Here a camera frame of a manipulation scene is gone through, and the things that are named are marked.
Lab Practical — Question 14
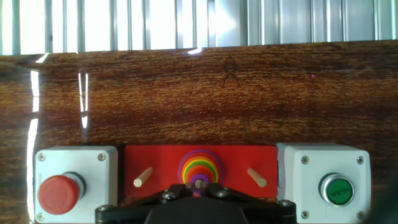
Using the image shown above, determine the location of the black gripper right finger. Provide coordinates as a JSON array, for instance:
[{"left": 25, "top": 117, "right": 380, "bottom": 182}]
[{"left": 201, "top": 182, "right": 299, "bottom": 224}]

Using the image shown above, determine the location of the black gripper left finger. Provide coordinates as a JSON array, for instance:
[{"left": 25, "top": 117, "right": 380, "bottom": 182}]
[{"left": 95, "top": 182, "right": 197, "bottom": 224}]

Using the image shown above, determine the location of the small purple Hanoi block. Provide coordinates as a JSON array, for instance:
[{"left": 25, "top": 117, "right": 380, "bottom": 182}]
[{"left": 188, "top": 172, "right": 210, "bottom": 198}]

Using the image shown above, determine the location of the red Hanoi base with pegs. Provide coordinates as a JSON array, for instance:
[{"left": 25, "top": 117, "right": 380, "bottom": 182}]
[{"left": 123, "top": 144, "right": 279, "bottom": 200}]

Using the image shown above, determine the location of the white box green button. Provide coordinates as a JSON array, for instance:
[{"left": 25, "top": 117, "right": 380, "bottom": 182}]
[{"left": 275, "top": 142, "right": 373, "bottom": 224}]

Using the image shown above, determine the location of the white box red button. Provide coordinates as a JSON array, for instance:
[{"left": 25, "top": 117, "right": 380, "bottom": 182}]
[{"left": 33, "top": 145, "right": 119, "bottom": 224}]

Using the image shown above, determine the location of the wood grain board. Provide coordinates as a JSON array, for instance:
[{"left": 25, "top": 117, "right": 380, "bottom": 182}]
[{"left": 0, "top": 39, "right": 398, "bottom": 224}]

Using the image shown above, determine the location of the green Hanoi ring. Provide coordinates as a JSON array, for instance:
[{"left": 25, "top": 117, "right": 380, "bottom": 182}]
[{"left": 183, "top": 161, "right": 218, "bottom": 187}]

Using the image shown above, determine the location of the yellow Hanoi ring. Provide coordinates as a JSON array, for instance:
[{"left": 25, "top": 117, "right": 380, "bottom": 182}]
[{"left": 182, "top": 158, "right": 220, "bottom": 187}]

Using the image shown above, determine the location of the orange Hanoi ring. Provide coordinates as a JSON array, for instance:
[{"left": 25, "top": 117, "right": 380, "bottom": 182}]
[{"left": 180, "top": 155, "right": 221, "bottom": 187}]

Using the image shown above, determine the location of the large purple Hanoi ring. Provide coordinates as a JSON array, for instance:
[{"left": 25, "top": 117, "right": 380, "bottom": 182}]
[{"left": 177, "top": 149, "right": 224, "bottom": 187}]

